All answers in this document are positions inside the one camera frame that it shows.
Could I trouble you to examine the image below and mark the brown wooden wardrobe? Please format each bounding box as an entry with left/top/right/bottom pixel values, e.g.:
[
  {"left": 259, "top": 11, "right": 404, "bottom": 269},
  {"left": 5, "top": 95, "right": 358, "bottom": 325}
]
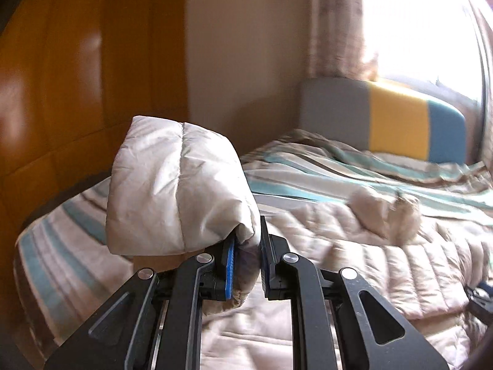
[{"left": 0, "top": 0, "right": 189, "bottom": 240}]

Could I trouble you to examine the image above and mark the striped duvet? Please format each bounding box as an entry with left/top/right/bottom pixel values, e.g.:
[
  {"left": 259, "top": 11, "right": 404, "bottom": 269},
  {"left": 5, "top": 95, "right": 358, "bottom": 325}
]
[{"left": 13, "top": 129, "right": 493, "bottom": 355}]

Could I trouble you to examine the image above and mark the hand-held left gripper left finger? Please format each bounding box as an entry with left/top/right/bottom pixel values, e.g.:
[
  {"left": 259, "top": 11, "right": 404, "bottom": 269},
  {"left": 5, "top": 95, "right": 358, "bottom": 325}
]
[{"left": 44, "top": 235, "right": 241, "bottom": 370}]

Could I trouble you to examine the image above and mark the grey yellow blue headboard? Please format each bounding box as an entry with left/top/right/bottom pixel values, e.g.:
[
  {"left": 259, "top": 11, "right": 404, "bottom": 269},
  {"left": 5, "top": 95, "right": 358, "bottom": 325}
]
[{"left": 299, "top": 78, "right": 467, "bottom": 164}]

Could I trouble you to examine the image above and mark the window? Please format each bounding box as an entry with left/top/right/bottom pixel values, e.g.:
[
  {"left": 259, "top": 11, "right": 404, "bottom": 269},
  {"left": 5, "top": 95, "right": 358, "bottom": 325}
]
[{"left": 360, "top": 0, "right": 482, "bottom": 105}]

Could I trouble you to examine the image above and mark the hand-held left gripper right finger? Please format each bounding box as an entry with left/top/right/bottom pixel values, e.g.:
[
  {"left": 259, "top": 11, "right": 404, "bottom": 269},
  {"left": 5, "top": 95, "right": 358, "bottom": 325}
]
[{"left": 259, "top": 216, "right": 449, "bottom": 370}]

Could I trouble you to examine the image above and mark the beige quilted down jacket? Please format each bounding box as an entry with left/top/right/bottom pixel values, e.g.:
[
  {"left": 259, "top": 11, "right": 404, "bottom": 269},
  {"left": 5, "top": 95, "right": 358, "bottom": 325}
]
[{"left": 106, "top": 115, "right": 493, "bottom": 370}]

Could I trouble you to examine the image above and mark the beige patterned curtain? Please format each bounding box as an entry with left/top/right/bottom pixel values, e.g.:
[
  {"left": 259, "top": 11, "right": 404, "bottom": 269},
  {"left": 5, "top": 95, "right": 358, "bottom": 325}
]
[
  {"left": 464, "top": 0, "right": 493, "bottom": 170},
  {"left": 308, "top": 0, "right": 380, "bottom": 81}
]

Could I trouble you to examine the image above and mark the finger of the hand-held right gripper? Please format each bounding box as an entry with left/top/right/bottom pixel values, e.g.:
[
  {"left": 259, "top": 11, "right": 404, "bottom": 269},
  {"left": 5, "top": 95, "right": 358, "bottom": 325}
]
[{"left": 464, "top": 283, "right": 493, "bottom": 320}]

